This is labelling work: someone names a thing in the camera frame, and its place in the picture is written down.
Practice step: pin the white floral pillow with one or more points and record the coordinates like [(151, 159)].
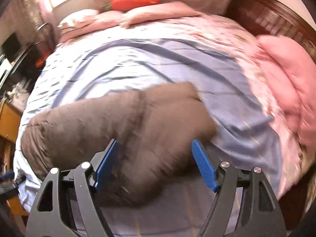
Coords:
[(79, 18)]

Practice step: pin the brown hooded puffer jacket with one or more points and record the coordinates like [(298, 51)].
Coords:
[(111, 133)]

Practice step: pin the blue striped bed sheet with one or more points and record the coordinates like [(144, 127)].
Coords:
[(123, 61)]

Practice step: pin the white printer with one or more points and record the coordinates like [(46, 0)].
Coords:
[(3, 68)]

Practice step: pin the pink pillow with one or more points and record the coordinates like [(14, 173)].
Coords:
[(98, 23), (160, 12)]

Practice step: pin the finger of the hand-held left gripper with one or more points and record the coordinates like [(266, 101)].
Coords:
[(6, 176)]

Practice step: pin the dark wooden headboard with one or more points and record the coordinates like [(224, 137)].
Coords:
[(266, 12)]

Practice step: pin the folded pink quilt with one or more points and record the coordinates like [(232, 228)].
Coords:
[(291, 79)]

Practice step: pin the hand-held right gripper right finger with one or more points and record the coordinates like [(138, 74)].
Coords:
[(205, 170)]

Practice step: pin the black computer monitor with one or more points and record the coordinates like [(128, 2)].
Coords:
[(11, 45)]

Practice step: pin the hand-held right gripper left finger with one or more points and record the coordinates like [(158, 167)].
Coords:
[(106, 163)]

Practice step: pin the dark glass computer desk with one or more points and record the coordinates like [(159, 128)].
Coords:
[(27, 61)]

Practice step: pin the metal chair with orange seat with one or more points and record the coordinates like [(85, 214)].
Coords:
[(40, 60)]

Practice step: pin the yellow wooden cabinet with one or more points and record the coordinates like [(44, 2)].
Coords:
[(9, 118)]

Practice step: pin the orange carrot plush pillow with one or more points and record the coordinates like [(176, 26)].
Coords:
[(133, 3)]

